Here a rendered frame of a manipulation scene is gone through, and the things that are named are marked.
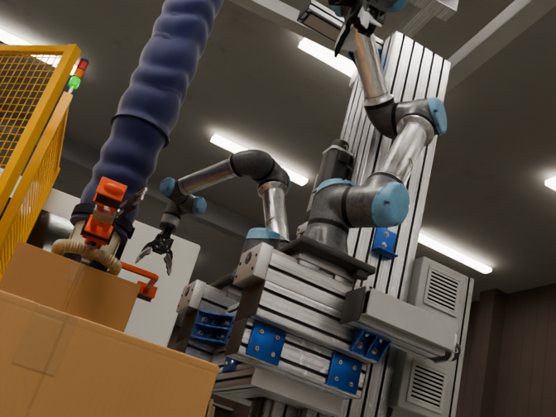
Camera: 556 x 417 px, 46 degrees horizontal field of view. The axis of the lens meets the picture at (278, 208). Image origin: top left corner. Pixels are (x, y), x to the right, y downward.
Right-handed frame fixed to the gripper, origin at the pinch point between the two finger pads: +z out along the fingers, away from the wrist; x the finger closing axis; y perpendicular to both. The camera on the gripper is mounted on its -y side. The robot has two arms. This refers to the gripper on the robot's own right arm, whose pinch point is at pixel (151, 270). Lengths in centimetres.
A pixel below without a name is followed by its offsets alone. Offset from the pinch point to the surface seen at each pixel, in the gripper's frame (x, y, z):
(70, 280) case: -29, 57, 29
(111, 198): -27, 93, 12
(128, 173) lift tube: -25, 40, -20
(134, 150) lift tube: -26, 40, -29
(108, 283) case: -18, 57, 26
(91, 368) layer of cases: -23, 188, 68
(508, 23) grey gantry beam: 133, 32, -192
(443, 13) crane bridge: 94, 30, -177
